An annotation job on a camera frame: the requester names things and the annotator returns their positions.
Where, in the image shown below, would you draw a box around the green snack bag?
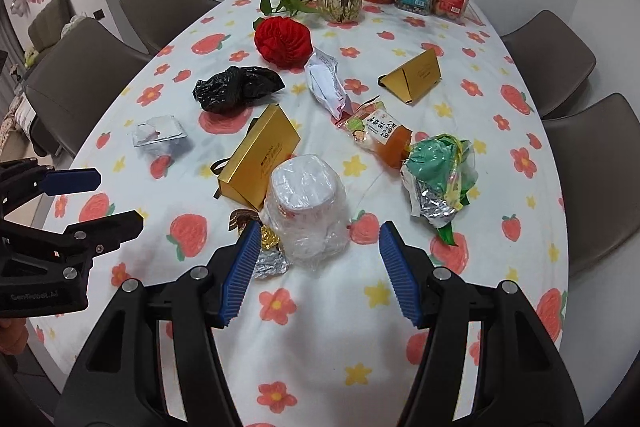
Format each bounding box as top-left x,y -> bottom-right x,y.
400,133 -> 481,248

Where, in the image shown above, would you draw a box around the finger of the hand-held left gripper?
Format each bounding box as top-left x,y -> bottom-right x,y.
0,209 -> 145,268
0,159 -> 101,212

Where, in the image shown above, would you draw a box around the gold foil wrapper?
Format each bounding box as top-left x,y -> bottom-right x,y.
229,209 -> 293,280

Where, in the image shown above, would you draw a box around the crumpled black plastic bag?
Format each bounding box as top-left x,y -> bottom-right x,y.
193,66 -> 286,112

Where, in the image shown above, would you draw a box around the grey sofa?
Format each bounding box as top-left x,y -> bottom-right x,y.
27,0 -> 73,52

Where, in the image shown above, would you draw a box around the crumpled white wrapper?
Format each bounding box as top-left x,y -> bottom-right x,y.
304,48 -> 356,120

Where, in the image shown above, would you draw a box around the person's left hand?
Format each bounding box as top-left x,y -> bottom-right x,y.
0,316 -> 28,355

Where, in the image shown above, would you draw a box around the grey-brown dining chair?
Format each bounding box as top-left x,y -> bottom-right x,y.
500,10 -> 597,118
24,18 -> 151,158
119,0 -> 221,55
541,93 -> 640,278

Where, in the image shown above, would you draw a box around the patterned cushion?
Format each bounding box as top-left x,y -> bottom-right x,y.
0,99 -> 38,148

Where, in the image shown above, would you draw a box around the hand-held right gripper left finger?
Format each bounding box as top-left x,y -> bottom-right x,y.
52,221 -> 263,427

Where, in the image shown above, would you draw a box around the large gold gift box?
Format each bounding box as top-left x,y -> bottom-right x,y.
210,104 -> 302,210

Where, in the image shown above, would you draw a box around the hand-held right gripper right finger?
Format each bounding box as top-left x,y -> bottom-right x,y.
378,221 -> 586,427

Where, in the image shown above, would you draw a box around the plastic-wrapped white cups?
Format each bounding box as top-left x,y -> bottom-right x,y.
261,153 -> 350,270

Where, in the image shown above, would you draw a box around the orange snack packet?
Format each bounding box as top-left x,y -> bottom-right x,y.
336,97 -> 413,170

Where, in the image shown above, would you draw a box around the red paper honeycomb flower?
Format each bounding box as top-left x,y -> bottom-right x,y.
253,17 -> 313,68

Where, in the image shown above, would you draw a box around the triangular gold box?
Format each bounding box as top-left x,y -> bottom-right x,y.
378,48 -> 443,106

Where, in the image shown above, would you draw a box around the clear plastic blister pack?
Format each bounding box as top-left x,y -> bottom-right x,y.
132,116 -> 188,148

